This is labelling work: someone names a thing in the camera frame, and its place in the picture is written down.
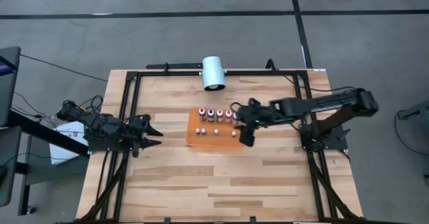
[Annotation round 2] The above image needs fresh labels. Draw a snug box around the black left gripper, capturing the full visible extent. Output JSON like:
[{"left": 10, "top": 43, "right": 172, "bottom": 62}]
[{"left": 124, "top": 113, "right": 164, "bottom": 158}]

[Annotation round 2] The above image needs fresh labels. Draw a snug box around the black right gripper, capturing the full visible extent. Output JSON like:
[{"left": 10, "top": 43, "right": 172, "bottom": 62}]
[{"left": 231, "top": 97, "right": 273, "bottom": 148}]

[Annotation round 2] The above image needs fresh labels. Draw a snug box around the translucent orange tray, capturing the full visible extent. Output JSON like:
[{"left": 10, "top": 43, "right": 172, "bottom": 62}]
[{"left": 186, "top": 107, "right": 245, "bottom": 150}]

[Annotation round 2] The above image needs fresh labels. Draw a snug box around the white cylindrical lamp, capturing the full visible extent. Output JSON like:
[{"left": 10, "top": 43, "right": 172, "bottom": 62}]
[{"left": 199, "top": 56, "right": 227, "bottom": 92}]

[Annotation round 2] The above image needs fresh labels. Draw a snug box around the black mounting bar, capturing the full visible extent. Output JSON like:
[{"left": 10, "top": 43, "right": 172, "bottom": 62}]
[{"left": 145, "top": 62, "right": 204, "bottom": 70}]

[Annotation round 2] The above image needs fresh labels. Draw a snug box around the white box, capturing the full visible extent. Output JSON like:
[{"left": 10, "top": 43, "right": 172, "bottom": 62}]
[{"left": 49, "top": 122, "right": 90, "bottom": 166}]

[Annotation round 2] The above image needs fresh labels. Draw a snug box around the black side desk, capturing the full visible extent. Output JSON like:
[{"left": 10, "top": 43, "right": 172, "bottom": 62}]
[{"left": 6, "top": 111, "right": 90, "bottom": 158}]

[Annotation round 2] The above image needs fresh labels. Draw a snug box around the dark grey monitor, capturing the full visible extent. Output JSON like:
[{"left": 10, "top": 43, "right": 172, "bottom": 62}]
[{"left": 0, "top": 46, "right": 21, "bottom": 127}]

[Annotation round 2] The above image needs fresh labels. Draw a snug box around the dark grey chair base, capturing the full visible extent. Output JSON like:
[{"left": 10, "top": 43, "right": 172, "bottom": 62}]
[{"left": 397, "top": 99, "right": 429, "bottom": 121}]

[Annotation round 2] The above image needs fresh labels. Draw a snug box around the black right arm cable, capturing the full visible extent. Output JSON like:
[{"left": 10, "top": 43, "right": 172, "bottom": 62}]
[{"left": 265, "top": 58, "right": 356, "bottom": 94}]

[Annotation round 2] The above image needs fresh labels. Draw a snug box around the black aluminium table frame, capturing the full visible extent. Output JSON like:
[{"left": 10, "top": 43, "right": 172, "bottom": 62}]
[{"left": 78, "top": 68, "right": 363, "bottom": 224}]

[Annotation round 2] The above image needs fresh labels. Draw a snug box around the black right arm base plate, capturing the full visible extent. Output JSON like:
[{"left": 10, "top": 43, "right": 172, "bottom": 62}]
[{"left": 299, "top": 123, "right": 349, "bottom": 152}]

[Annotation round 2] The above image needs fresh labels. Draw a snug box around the black floor cable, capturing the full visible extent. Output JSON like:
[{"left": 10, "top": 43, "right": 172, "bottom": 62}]
[{"left": 19, "top": 54, "right": 109, "bottom": 82}]

